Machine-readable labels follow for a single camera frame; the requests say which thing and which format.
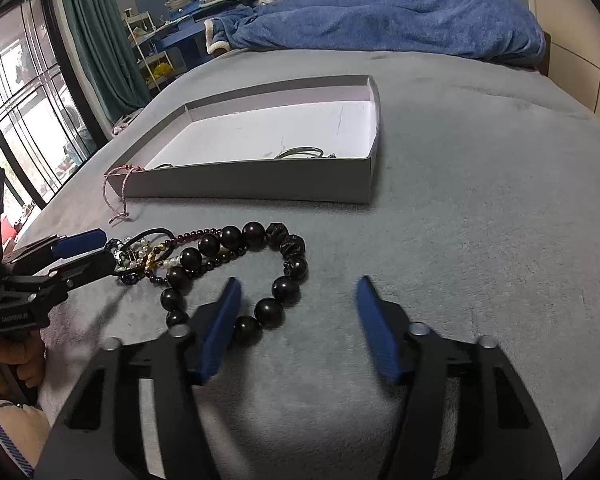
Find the person's left forearm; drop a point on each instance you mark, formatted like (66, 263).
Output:
(15, 430)

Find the blue fleece blanket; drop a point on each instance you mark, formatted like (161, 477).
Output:
(390, 15)

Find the beige padded headboard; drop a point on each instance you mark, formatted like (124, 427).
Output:
(580, 35)

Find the black framed window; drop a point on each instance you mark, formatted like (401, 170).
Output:
(25, 100)

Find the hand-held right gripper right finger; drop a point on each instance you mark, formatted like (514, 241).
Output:
(377, 325)

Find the blue desk with shelf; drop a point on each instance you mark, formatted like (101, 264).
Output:
(185, 35)

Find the green bangle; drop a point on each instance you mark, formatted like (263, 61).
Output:
(300, 150)

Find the grey cardboard box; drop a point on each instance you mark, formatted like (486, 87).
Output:
(260, 180)

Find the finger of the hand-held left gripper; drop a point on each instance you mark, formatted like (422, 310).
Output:
(77, 245)
(87, 267)

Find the teal curtain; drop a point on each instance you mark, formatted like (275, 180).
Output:
(102, 40)

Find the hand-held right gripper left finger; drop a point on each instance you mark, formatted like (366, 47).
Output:
(219, 325)

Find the person's left hand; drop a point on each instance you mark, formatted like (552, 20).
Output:
(22, 360)

